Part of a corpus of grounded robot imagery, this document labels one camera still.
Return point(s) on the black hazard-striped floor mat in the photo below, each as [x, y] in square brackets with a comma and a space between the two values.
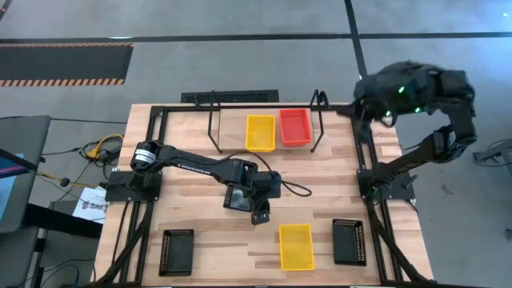
[64, 63]

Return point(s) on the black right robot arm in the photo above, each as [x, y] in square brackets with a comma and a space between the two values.
[460, 120]

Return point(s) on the black floor stand base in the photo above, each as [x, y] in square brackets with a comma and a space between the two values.
[494, 156]

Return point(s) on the laptop computer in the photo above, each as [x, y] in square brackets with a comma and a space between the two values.
[6, 188]

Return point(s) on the white printed paper sheet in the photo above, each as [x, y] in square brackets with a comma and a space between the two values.
[93, 205]

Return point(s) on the wooden shelf with black frame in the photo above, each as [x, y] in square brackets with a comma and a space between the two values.
[232, 132]

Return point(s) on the black desk support bar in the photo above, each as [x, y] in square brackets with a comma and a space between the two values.
[60, 224]

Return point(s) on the black plastic basket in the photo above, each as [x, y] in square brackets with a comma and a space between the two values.
[236, 202]
[349, 242]
[176, 253]

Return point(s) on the orange plastic basket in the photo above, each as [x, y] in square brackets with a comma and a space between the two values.
[295, 127]

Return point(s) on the dark grey desk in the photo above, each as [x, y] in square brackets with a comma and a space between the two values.
[28, 136]

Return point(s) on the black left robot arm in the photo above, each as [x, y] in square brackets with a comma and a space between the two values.
[192, 162]

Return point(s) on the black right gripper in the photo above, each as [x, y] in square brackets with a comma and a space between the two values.
[384, 92]

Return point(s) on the yellow plastic basket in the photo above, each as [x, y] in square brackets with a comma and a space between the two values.
[260, 133]
[296, 247]

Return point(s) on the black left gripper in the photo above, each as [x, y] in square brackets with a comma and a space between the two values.
[260, 184]

